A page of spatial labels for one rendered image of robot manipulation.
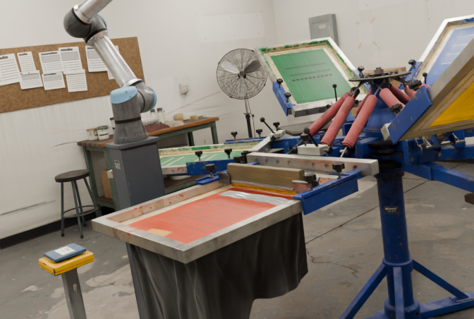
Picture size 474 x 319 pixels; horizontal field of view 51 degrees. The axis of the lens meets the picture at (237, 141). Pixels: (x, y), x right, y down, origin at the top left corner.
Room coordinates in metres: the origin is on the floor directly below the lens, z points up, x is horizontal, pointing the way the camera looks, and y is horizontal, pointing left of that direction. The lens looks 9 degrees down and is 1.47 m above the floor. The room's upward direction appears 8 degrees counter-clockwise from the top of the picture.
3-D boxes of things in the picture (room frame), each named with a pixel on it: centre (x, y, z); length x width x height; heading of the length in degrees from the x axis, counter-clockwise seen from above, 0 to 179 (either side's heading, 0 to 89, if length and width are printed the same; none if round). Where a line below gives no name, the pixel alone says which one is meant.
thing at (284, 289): (1.58, -0.02, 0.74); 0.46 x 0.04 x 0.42; 130
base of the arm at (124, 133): (2.19, 0.46, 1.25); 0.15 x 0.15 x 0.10
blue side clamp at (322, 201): (1.72, -0.29, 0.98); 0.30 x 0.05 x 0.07; 130
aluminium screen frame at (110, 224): (1.77, 0.07, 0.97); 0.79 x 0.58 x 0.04; 130
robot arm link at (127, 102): (2.19, 0.46, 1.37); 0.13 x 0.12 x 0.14; 160
